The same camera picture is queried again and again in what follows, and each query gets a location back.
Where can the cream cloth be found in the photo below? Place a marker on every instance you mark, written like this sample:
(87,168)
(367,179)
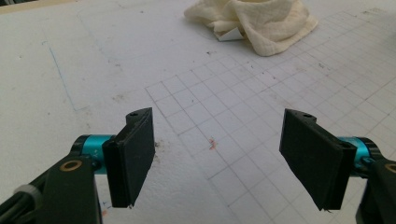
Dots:
(271,25)

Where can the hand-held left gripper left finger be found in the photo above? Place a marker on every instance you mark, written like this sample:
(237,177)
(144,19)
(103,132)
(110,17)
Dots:
(130,161)

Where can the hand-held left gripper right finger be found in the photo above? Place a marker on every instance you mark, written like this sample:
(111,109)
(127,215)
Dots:
(314,161)

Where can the white gridded mat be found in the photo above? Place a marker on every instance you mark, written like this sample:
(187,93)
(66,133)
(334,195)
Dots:
(93,77)

